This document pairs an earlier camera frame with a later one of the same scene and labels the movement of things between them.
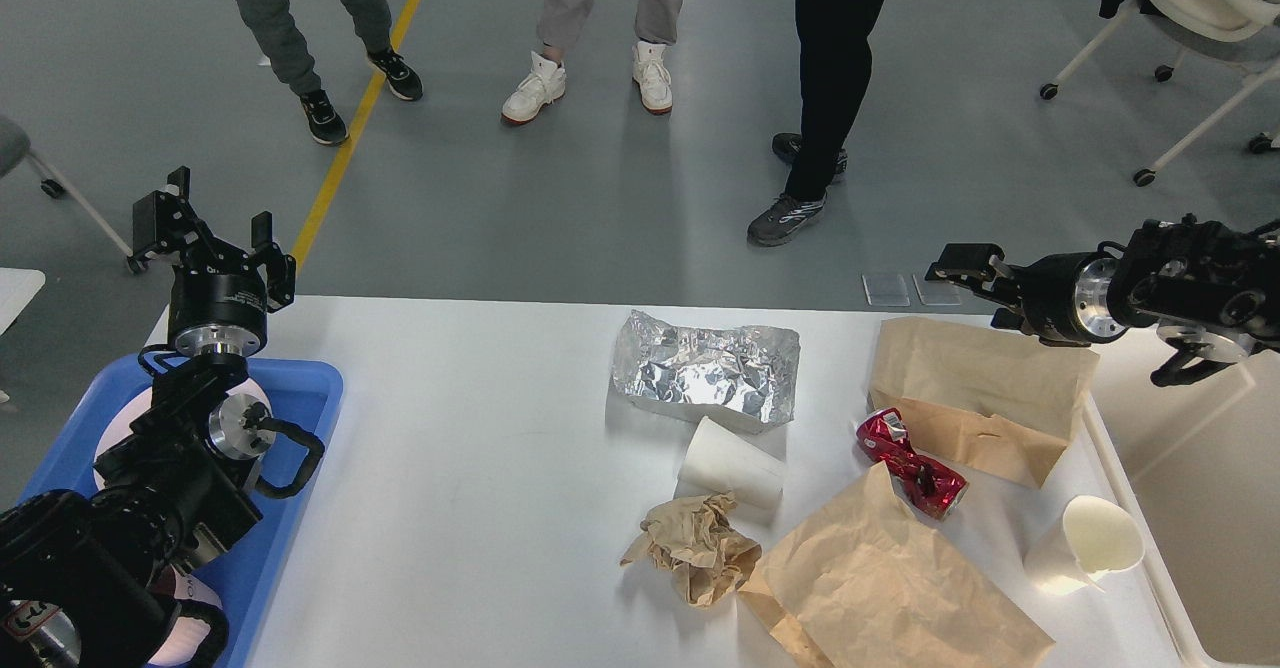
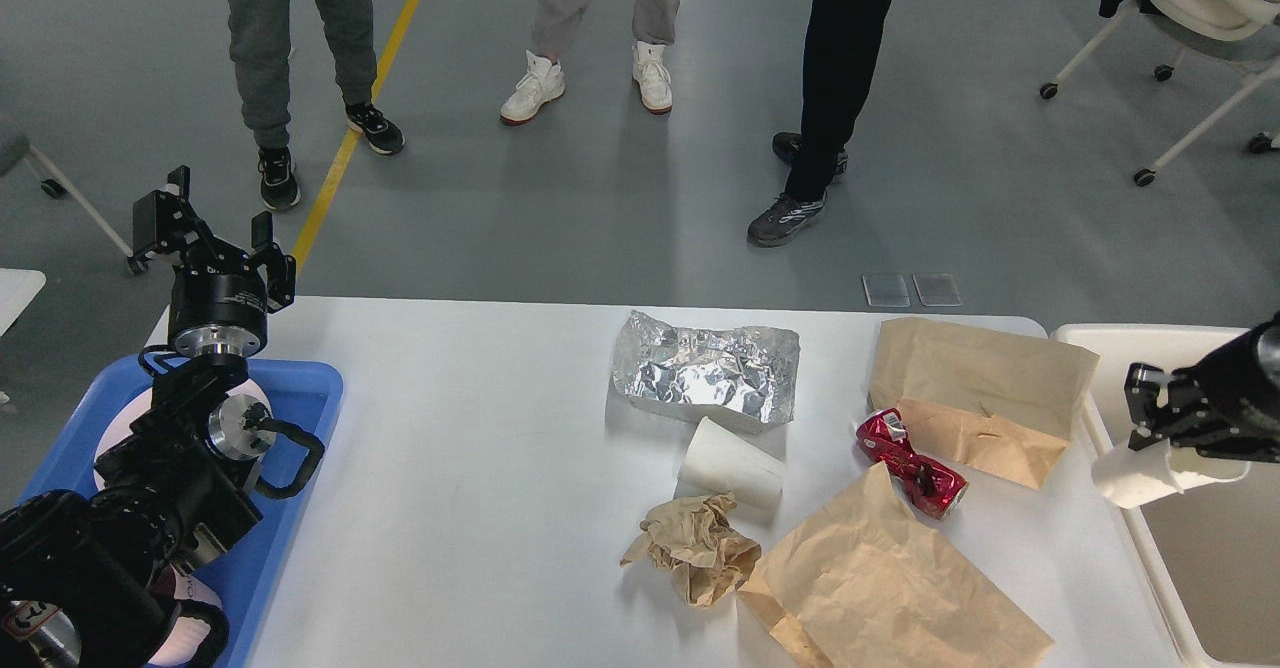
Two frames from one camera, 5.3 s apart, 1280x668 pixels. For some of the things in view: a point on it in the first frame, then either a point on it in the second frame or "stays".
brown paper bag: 967,386 stays
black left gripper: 219,314 stays
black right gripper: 1064,296 to 1235,390
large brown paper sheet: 870,585 stays
